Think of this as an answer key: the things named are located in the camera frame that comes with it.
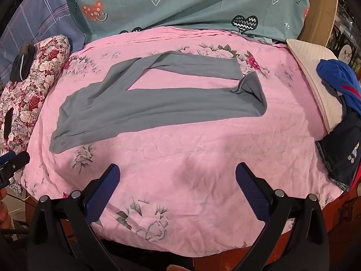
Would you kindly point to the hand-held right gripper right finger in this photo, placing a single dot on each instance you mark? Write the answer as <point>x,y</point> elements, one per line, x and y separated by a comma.
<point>249,187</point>

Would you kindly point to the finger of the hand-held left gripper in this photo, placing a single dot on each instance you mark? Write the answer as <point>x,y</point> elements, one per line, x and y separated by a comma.
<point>18,160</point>

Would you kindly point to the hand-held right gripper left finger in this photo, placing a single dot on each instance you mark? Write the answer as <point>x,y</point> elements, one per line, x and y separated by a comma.
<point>105,186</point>

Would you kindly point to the grey pants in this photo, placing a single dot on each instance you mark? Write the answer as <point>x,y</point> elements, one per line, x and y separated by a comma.
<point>146,107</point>

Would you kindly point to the black phone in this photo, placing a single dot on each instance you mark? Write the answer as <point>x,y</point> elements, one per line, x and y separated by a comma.
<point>8,122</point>

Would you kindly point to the red floral quilt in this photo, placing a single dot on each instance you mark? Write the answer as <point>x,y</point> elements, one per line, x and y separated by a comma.
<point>31,90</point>

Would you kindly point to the pink floral blanket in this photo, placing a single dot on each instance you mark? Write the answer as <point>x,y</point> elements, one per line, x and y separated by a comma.
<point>174,152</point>

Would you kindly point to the navy cartoon print garment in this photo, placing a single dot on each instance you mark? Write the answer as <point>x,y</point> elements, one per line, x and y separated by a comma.
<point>339,155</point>

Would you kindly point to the black face mask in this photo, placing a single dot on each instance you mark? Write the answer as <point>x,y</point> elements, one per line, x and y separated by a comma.
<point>22,62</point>

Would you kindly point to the cream quilted pillow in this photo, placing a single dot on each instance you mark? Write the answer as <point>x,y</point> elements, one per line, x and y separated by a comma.
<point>313,79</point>

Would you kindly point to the blue plaid pillow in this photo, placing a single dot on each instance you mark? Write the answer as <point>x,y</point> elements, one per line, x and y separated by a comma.
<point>36,22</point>

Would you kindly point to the blue garment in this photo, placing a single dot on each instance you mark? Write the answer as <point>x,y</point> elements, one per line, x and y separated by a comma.
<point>339,76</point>

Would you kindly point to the wooden bed headboard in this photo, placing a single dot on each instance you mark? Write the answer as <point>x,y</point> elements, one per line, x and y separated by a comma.
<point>321,11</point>

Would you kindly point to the teal heart print bedsheet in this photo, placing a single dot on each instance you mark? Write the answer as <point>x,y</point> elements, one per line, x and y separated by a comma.
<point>180,2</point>

